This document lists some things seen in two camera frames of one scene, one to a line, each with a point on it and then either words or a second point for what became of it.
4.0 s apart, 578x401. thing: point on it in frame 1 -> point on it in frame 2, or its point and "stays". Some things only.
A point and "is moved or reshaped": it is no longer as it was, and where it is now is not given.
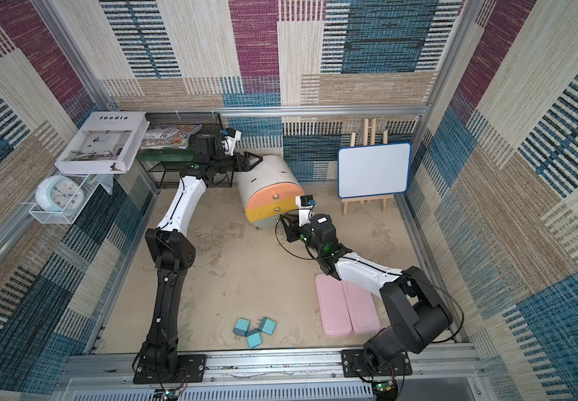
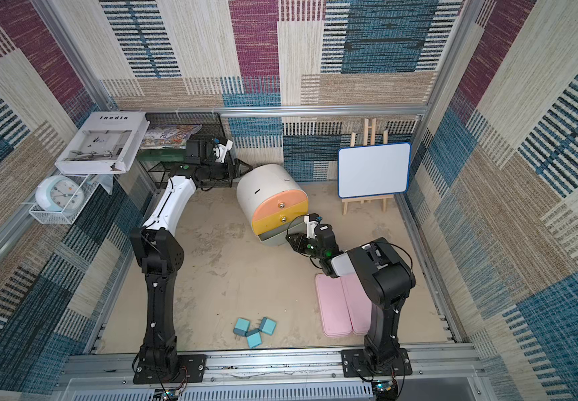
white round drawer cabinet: (270, 190) is moved or reshaped
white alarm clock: (59, 194) stays
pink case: (346, 308) stays
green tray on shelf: (166, 154) stays
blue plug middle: (254, 337) stays
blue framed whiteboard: (373, 170) stays
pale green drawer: (268, 224) is moved or reshaped
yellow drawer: (271, 209) -> (281, 220)
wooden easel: (383, 198) stays
